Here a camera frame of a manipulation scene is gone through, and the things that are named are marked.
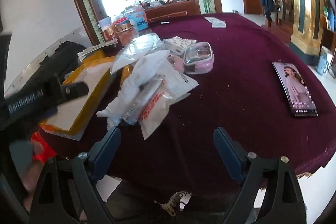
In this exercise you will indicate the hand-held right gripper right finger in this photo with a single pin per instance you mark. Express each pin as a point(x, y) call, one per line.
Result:
point(227, 154)

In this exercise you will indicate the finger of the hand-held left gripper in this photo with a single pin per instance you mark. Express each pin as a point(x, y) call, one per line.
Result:
point(76, 89)

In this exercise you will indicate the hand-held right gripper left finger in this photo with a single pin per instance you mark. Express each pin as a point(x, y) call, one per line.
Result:
point(107, 153)

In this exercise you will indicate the yellow cardboard box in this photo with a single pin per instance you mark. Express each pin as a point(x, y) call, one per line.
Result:
point(95, 82)

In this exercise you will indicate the white red print packet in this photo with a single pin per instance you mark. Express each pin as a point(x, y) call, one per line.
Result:
point(155, 115)

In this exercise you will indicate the white towel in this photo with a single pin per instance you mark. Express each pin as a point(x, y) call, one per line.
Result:
point(141, 71)

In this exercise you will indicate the white face mask packet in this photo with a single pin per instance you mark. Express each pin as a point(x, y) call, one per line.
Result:
point(134, 50)

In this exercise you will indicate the plain white packet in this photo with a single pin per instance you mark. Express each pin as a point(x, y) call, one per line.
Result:
point(179, 85)

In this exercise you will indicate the clear pink pouch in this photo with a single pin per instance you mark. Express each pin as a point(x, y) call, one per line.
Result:
point(198, 58)

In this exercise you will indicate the patterned tissue pack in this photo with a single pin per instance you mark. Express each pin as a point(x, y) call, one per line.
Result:
point(178, 44)

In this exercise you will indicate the person's left hand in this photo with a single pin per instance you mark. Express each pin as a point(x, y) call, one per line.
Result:
point(30, 183)

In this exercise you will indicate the black bag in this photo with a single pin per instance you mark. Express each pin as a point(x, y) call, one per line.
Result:
point(68, 56)

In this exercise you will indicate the stack of papers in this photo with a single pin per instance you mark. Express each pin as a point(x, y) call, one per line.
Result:
point(97, 49)

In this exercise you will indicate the maroon tablecloth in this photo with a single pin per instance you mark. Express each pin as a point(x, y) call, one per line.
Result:
point(236, 108)

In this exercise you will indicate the orange print clear cup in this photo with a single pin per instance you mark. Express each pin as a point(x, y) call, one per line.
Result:
point(127, 37)

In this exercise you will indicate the white blue container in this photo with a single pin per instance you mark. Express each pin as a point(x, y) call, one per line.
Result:
point(105, 22)

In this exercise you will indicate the blue label clear jar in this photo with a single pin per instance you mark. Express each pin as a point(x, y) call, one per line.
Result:
point(137, 20)

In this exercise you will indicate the smartphone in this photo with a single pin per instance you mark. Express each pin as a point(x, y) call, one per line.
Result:
point(295, 87)

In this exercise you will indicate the tall red lid jar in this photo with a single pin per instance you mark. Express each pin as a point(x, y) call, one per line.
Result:
point(132, 5)

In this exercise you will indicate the wooden sideboard cabinet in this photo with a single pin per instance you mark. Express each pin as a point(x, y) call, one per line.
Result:
point(173, 10)

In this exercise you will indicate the white paper card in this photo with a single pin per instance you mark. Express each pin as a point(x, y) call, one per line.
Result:
point(219, 24)
point(212, 19)

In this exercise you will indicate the plastic bucket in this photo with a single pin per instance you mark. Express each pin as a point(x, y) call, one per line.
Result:
point(324, 61)

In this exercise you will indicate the wooden stair railing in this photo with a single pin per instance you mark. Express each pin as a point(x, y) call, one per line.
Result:
point(284, 3)

